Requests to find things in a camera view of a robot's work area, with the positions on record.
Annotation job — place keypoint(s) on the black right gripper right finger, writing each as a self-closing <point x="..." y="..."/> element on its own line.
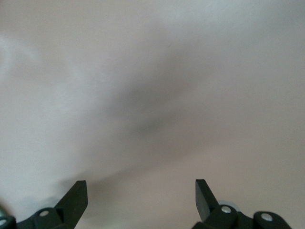
<point x="205" y="202"/>

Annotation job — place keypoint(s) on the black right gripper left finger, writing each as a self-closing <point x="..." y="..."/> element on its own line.
<point x="74" y="205"/>

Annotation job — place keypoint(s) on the brown table mat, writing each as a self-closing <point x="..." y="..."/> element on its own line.
<point x="190" y="59"/>

